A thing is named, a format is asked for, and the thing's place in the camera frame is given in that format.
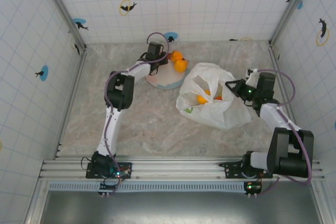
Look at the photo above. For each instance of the small deep orange tangerine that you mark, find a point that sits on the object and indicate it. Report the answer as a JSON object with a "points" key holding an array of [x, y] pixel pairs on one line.
{"points": [[218, 98]]}

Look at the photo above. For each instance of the white plastic bag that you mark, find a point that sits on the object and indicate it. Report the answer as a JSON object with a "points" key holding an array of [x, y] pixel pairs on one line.
{"points": [[231, 113]]}

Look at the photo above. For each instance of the large yellow orange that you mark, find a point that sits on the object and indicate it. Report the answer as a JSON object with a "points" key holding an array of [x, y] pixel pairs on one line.
{"points": [[202, 99]]}

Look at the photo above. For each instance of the green apple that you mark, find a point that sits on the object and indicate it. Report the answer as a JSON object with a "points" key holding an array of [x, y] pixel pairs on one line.
{"points": [[188, 110]]}

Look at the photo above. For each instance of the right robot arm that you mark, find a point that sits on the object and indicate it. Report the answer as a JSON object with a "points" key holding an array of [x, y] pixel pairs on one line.
{"points": [[278, 119]]}

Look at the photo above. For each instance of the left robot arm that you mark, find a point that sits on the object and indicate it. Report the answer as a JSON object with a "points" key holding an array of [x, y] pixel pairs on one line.
{"points": [[110, 127]]}

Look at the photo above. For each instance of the orange persimmon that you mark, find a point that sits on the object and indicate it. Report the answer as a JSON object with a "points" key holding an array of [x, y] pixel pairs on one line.
{"points": [[181, 65], [177, 55]]}

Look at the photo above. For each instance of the round pale plate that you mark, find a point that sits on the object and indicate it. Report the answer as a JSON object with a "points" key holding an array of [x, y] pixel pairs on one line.
{"points": [[165, 78]]}

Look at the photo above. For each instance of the small controller board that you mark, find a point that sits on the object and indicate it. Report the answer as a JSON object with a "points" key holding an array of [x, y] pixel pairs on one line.
{"points": [[253, 187], [107, 187]]}

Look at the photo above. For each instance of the grey steel sheet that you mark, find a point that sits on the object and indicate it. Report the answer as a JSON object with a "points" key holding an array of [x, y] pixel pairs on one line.
{"points": [[183, 208]]}

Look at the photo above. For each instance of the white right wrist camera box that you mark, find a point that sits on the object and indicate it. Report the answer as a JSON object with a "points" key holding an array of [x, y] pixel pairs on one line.
{"points": [[251, 75]]}

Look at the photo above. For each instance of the aluminium side rail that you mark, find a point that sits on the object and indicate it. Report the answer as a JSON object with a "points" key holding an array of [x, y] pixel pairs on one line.
{"points": [[282, 77], [73, 98]]}

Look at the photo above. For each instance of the aluminium corner post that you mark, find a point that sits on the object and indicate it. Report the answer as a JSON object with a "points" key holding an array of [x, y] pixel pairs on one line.
{"points": [[291, 9], [61, 11]]}

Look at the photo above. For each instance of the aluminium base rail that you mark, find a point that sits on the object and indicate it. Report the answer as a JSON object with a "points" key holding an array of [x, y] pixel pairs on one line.
{"points": [[173, 167]]}

